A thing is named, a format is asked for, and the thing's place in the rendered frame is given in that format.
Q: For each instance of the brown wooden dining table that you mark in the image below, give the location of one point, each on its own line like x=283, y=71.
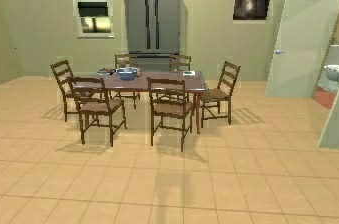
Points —
x=150, y=82

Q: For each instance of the white framed window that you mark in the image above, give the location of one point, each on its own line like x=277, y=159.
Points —
x=94, y=20

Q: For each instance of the dark flat dish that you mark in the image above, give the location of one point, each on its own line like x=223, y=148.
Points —
x=105, y=71

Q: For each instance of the white toilet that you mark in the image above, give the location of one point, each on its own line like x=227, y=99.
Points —
x=336, y=65

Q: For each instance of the green and white flat item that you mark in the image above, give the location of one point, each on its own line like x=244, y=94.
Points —
x=188, y=73

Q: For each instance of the blue bowl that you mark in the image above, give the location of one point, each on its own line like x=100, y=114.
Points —
x=126, y=75

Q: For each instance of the grey steel fridge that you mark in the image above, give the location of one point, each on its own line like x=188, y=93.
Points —
x=168, y=26

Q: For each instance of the brown wooden dining chair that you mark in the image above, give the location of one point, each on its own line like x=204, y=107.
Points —
x=101, y=107
x=123, y=60
x=61, y=75
x=180, y=62
x=170, y=108
x=222, y=90

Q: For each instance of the dark framed wall picture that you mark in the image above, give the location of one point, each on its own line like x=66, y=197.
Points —
x=250, y=9

